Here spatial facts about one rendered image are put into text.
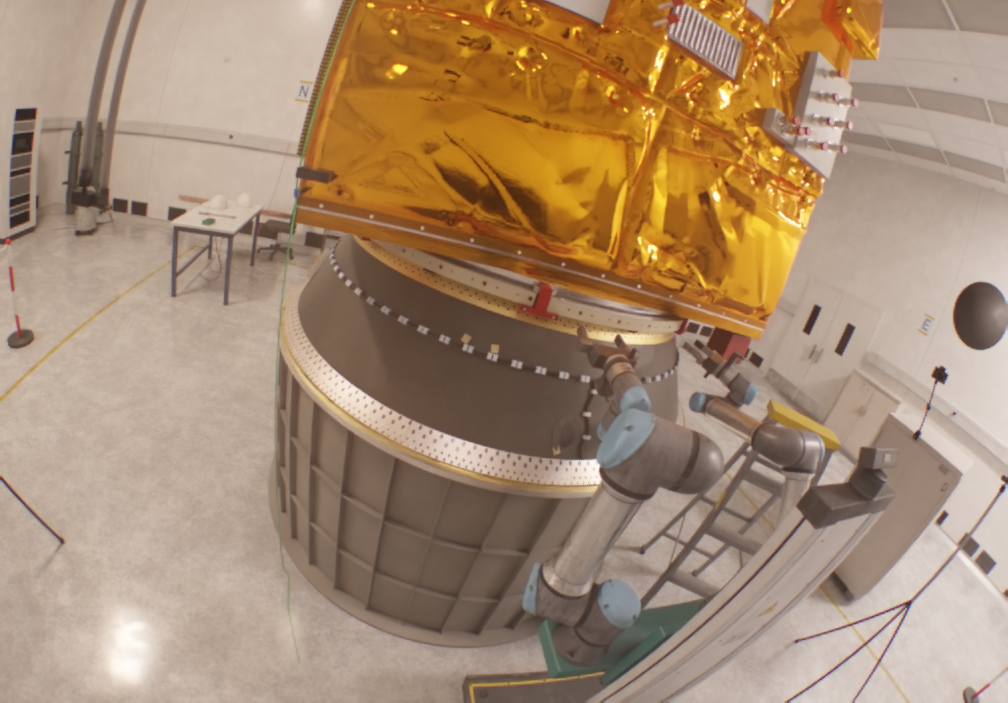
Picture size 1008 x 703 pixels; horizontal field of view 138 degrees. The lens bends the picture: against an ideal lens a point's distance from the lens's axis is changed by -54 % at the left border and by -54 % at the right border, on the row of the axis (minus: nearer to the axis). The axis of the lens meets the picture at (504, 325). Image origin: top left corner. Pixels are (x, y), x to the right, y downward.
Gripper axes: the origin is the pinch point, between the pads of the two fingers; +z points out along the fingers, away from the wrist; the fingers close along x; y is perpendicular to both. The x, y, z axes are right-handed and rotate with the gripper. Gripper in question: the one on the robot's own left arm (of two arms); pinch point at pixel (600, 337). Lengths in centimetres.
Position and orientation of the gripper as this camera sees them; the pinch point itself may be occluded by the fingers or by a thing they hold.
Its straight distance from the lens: 126.6
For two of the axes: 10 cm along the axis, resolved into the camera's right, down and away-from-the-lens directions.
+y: 3.2, -8.1, -4.9
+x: -9.4, -2.1, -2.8
